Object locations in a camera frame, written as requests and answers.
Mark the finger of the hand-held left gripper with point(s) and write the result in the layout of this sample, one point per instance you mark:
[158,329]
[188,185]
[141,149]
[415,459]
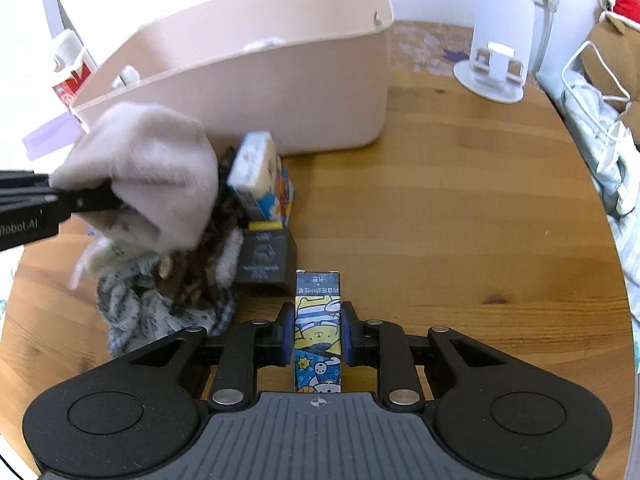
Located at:
[90,200]
[25,181]

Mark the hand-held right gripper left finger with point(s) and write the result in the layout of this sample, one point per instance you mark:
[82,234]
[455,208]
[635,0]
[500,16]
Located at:
[287,332]

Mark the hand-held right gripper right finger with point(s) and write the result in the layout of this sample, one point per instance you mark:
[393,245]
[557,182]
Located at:
[348,332]

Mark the yellow blue cartoon carton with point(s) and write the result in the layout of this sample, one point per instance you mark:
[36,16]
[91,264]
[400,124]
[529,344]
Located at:
[317,330]

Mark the beige fluffy sock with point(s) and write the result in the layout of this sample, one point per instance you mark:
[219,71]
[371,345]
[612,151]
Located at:
[150,160]

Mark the small black box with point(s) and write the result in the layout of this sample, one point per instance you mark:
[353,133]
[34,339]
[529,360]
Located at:
[265,260]

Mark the brown leopard scrunchie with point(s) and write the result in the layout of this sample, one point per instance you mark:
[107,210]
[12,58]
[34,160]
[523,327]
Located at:
[190,280]

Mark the blue floral scrunchie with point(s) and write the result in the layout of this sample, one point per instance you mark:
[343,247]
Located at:
[135,305]

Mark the blue cartoon box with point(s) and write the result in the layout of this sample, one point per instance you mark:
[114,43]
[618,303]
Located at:
[255,170]

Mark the pink plastic storage bin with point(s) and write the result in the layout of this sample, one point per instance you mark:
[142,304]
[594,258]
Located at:
[250,105]

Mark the wooden desktop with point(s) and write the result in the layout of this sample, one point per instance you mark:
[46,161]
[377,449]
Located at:
[450,210]

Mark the red milk carton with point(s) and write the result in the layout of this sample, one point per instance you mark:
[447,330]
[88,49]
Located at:
[67,91]

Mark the white thermos bottle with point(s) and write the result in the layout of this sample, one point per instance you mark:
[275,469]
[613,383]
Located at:
[67,50]

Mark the white clothes hanger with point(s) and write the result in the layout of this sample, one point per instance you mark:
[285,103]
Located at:
[625,200]

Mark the light blue striped cloth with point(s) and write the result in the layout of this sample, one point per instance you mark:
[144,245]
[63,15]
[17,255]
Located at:
[585,125]

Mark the white phone stand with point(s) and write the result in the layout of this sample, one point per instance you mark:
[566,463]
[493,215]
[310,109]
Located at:
[500,20]

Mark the brown capybara plush toy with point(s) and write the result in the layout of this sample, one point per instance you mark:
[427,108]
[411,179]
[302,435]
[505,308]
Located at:
[615,45]

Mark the red santa hat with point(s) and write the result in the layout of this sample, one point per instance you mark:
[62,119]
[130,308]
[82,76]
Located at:
[625,2]

